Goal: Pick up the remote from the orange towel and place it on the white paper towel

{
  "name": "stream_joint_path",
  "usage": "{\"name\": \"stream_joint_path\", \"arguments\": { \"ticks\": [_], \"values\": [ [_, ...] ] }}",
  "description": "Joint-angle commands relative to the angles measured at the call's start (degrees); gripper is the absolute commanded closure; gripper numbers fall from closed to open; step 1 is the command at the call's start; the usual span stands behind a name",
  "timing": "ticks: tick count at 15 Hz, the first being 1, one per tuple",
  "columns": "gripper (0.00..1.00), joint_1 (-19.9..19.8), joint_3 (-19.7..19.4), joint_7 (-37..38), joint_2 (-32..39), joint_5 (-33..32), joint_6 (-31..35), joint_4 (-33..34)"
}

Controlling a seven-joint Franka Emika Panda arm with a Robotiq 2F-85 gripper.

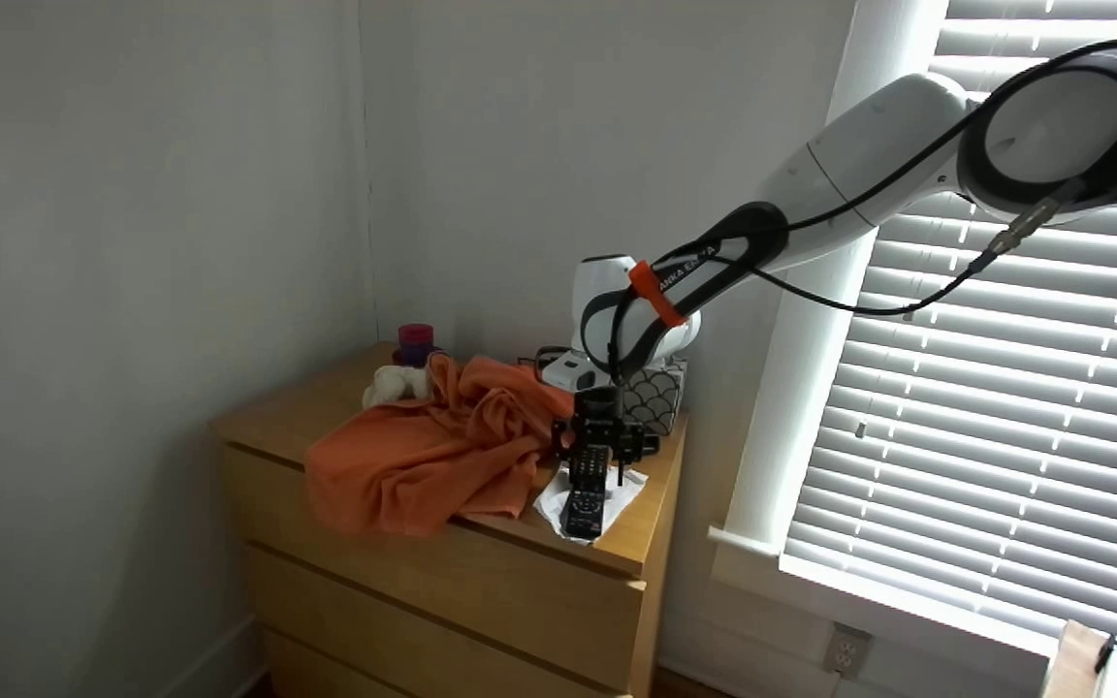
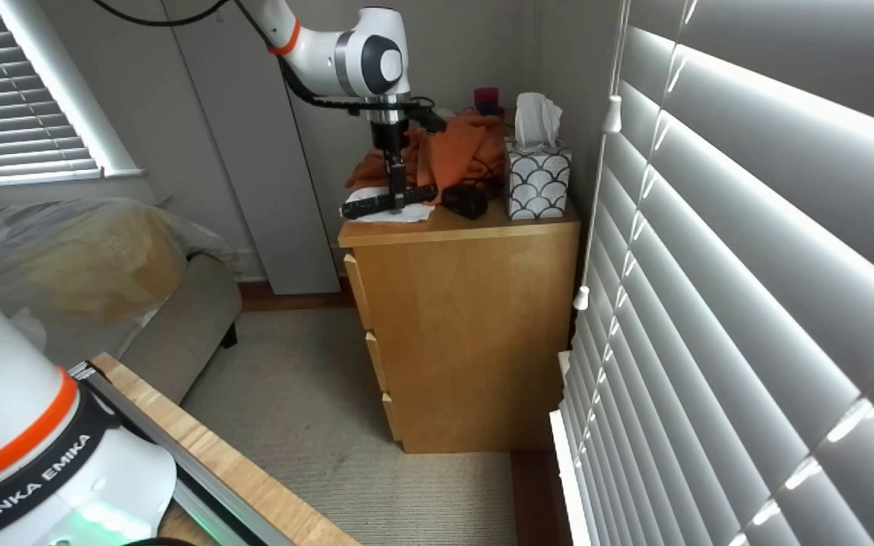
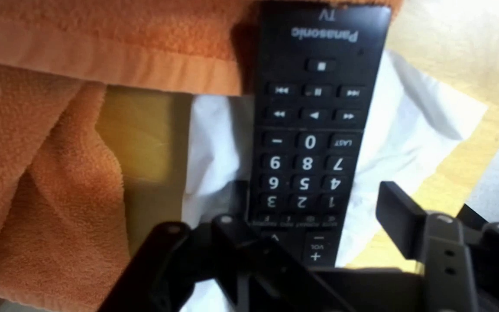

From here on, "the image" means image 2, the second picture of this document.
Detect wooden edged robot table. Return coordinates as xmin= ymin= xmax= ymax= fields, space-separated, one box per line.
xmin=79 ymin=348 xmax=362 ymax=546

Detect dark red candle jar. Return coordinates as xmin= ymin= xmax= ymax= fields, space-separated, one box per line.
xmin=472 ymin=85 xmax=506 ymax=118

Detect large white window blinds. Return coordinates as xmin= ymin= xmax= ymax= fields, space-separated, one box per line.
xmin=550 ymin=0 xmax=874 ymax=546

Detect small white window blinds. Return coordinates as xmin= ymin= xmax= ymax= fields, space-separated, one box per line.
xmin=0 ymin=0 xmax=150 ymax=195

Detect grey upholstered bench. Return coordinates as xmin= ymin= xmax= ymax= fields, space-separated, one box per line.
xmin=117 ymin=249 xmax=249 ymax=410

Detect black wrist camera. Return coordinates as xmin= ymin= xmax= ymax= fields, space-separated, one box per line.
xmin=406 ymin=99 xmax=454 ymax=137

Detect light wooden dresser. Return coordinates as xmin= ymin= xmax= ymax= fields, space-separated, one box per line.
xmin=333 ymin=195 xmax=587 ymax=458

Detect orange towel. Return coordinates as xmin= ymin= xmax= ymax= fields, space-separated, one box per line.
xmin=344 ymin=106 xmax=514 ymax=213

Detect white blind pull cord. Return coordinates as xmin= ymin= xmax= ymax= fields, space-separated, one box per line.
xmin=567 ymin=0 xmax=632 ymax=314

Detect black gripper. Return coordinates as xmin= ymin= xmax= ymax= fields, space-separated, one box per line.
xmin=379 ymin=118 xmax=416 ymax=206

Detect brown wooden baseboard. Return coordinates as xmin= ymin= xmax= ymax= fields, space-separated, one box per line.
xmin=233 ymin=278 xmax=351 ymax=313

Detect white paper towel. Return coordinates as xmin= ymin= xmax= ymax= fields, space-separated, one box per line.
xmin=350 ymin=201 xmax=441 ymax=226

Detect black TV remote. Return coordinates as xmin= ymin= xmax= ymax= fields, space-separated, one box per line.
xmin=340 ymin=182 xmax=441 ymax=222

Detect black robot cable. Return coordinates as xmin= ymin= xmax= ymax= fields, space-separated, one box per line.
xmin=87 ymin=0 xmax=444 ymax=115

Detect beige cushion bed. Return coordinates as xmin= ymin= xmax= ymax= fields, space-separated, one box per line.
xmin=0 ymin=195 xmax=230 ymax=370

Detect small black button device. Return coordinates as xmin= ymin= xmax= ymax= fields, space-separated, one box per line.
xmin=441 ymin=178 xmax=495 ymax=223

